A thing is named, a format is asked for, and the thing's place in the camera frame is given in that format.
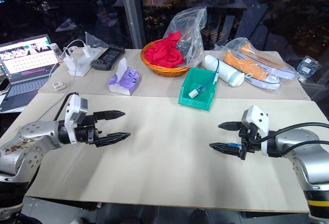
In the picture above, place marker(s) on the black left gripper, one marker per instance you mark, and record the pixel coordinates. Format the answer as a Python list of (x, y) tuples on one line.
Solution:
[(88, 134)]

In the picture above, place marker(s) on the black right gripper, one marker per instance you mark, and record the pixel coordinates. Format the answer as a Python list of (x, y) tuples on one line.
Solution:
[(248, 136)]

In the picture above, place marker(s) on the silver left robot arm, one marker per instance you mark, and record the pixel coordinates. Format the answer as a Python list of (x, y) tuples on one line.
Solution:
[(38, 131)]

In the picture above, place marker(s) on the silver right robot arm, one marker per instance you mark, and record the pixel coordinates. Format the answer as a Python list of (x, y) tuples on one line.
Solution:
[(308, 162)]

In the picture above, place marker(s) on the white adapter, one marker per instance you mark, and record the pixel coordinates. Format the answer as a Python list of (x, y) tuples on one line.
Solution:
[(193, 94)]

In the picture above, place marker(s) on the white plastic fixture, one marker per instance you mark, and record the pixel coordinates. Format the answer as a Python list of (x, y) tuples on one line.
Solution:
[(86, 52)]

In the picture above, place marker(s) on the purple tissue pack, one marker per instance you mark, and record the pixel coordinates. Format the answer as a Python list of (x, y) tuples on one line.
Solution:
[(126, 82)]

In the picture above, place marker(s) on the green plastic bin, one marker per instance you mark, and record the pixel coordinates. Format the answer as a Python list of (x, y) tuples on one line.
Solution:
[(187, 101)]

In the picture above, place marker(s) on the white power strip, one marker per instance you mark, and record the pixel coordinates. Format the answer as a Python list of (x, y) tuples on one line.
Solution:
[(82, 67)]

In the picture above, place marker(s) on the white cylindrical bottle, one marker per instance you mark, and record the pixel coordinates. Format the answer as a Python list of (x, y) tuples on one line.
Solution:
[(226, 71)]

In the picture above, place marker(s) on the small white square device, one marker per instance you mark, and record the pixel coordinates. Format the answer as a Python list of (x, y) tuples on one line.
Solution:
[(58, 85)]

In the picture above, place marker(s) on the orange canvas sneaker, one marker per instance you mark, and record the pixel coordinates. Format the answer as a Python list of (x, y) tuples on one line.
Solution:
[(246, 71), (272, 62)]

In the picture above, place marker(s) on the black handheld device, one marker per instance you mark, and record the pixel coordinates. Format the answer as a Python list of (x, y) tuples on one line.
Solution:
[(108, 57)]

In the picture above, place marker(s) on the orange wicker basket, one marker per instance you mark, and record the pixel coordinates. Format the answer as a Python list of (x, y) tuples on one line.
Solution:
[(164, 70)]

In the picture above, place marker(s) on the dark rounded shape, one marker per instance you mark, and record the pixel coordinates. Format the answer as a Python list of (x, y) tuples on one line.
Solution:
[(200, 217)]

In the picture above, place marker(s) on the small clear plastic bag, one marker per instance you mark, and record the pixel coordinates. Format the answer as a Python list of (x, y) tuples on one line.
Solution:
[(95, 40)]

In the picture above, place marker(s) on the clear sneaker bag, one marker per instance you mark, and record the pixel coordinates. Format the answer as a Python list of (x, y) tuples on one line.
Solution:
[(232, 45)]

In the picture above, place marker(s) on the red cloth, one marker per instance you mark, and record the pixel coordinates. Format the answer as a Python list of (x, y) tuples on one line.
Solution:
[(164, 52)]

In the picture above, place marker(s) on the grey open laptop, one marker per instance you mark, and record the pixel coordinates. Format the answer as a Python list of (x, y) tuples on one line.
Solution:
[(25, 88)]

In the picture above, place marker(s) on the clear plastic bottle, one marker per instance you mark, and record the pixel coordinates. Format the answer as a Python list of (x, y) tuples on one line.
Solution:
[(55, 51)]

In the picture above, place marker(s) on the dark part in clear bag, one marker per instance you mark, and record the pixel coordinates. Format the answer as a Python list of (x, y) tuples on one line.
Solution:
[(183, 46)]

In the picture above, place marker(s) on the large clear plastic bag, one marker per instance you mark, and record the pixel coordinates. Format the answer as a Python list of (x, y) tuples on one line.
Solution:
[(191, 27)]

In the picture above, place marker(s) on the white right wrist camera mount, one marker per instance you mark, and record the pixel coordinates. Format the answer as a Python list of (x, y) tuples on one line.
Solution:
[(257, 116)]

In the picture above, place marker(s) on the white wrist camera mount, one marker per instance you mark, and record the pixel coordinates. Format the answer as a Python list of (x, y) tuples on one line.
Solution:
[(74, 105), (257, 116)]

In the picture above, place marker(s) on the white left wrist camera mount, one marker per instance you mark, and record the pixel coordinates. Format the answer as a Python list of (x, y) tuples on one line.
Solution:
[(74, 105)]

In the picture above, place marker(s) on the grey window post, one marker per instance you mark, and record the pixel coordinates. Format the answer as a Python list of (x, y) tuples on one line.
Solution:
[(132, 13)]

